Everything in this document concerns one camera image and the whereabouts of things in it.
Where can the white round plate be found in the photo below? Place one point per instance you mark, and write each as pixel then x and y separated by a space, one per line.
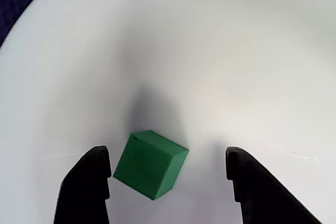
pixel 210 64

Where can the green cube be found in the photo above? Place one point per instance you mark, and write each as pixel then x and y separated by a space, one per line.
pixel 147 163

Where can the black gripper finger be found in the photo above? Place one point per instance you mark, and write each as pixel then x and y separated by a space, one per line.
pixel 84 190
pixel 260 197

